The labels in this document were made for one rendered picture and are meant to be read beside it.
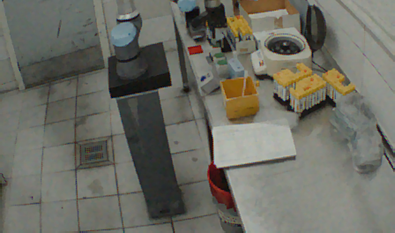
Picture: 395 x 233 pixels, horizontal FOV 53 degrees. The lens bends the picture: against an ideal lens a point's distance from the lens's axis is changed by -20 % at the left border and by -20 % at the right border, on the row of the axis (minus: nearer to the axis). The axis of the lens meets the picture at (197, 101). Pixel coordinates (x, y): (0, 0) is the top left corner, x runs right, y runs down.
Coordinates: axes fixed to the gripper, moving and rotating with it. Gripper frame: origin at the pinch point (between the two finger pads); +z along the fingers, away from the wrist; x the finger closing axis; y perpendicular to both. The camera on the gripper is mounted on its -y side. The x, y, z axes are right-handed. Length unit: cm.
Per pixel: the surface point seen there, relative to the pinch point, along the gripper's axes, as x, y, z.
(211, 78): -25.4, -7.2, 2.0
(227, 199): -46, -9, 57
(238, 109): -45.4, -1.4, 5.6
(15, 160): 66, -153, 97
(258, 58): -13.3, 18.0, 5.1
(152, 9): 170, -14, 54
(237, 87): -32.9, 1.9, 4.3
